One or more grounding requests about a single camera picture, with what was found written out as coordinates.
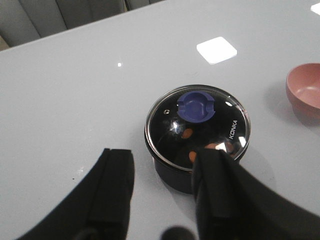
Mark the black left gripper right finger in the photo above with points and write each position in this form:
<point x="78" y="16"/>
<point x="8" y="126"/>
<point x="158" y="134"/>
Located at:
<point x="231" y="204"/>

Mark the glass pot lid blue knob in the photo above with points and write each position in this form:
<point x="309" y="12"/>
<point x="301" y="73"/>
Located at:
<point x="212" y="113"/>

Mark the left grey upholstered chair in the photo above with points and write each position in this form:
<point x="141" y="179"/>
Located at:
<point x="23" y="21"/>

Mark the pink bowl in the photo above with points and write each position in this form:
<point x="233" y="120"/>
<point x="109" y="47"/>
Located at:
<point x="303" y="89"/>

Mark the right grey upholstered chair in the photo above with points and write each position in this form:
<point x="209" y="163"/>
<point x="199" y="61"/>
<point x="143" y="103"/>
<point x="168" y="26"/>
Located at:
<point x="135" y="4"/>

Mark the grey upholstered chair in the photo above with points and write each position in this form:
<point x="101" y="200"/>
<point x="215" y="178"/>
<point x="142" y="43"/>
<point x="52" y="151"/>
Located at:
<point x="23" y="21"/>
<point x="135" y="4"/>

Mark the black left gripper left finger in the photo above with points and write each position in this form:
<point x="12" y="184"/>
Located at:
<point x="98" y="208"/>

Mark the dark blue saucepan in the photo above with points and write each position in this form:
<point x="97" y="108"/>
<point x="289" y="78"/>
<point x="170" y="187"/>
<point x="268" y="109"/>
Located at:
<point x="174" y="159"/>

